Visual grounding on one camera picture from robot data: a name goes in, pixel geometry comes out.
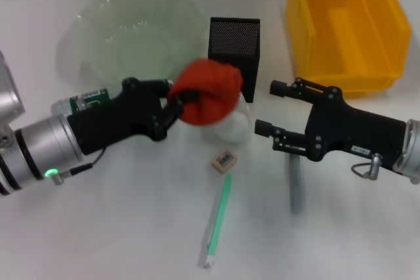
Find clear bottle with green label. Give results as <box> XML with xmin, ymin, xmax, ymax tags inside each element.
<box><xmin>51</xmin><ymin>87</ymin><xmax>112</xmax><ymax>117</ymax></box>

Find yellow plastic bin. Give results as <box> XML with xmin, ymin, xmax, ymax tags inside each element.
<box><xmin>284</xmin><ymin>0</ymin><xmax>413</xmax><ymax>99</ymax></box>

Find green and clear pen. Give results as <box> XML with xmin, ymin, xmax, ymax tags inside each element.
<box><xmin>198</xmin><ymin>172</ymin><xmax>233</xmax><ymax>270</ymax></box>

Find white paper ball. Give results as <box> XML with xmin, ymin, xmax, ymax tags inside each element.
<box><xmin>201</xmin><ymin>94</ymin><xmax>250</xmax><ymax>145</ymax></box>

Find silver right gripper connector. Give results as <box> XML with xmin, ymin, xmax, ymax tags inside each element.
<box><xmin>351</xmin><ymin>152</ymin><xmax>384</xmax><ymax>182</ymax></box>

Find grey pen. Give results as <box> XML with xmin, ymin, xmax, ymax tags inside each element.
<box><xmin>288</xmin><ymin>153</ymin><xmax>305</xmax><ymax>216</ymax></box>

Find beige eraser with barcode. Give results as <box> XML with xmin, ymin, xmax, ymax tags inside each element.
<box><xmin>211</xmin><ymin>149</ymin><xmax>237</xmax><ymax>174</ymax></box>

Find black mesh pen holder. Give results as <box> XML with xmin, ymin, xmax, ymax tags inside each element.
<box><xmin>207</xmin><ymin>16</ymin><xmax>261</xmax><ymax>104</ymax></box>

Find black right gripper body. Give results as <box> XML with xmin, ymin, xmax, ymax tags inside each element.
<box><xmin>304</xmin><ymin>87</ymin><xmax>408</xmax><ymax>170</ymax></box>

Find red-orange knitted orange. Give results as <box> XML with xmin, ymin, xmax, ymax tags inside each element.
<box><xmin>167</xmin><ymin>58</ymin><xmax>244</xmax><ymax>127</ymax></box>

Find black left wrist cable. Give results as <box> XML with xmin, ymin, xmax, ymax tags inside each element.
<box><xmin>64</xmin><ymin>148</ymin><xmax>108</xmax><ymax>178</ymax></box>

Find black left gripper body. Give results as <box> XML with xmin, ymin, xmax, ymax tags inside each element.
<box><xmin>67</xmin><ymin>77</ymin><xmax>171</xmax><ymax>157</ymax></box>

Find pale green glass fruit plate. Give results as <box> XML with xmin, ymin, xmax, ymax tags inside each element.
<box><xmin>57</xmin><ymin>0</ymin><xmax>206</xmax><ymax>89</ymax></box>

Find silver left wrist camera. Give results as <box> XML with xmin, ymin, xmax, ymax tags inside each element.
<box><xmin>0</xmin><ymin>50</ymin><xmax>26</xmax><ymax>124</ymax></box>

